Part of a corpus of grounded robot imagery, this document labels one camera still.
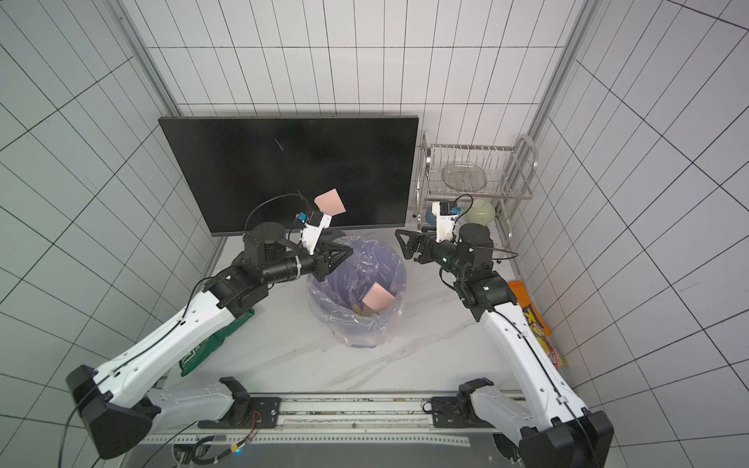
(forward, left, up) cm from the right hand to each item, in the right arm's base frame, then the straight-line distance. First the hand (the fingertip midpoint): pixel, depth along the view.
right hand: (397, 232), depth 70 cm
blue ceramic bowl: (+29, -13, -26) cm, 41 cm away
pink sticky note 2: (-13, +5, -13) cm, 19 cm away
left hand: (-7, +12, -1) cm, 14 cm away
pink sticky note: (-9, +4, -14) cm, 18 cm away
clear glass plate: (+30, -21, -6) cm, 38 cm away
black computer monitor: (+47, +62, -19) cm, 80 cm away
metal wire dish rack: (+39, -38, -9) cm, 55 cm away
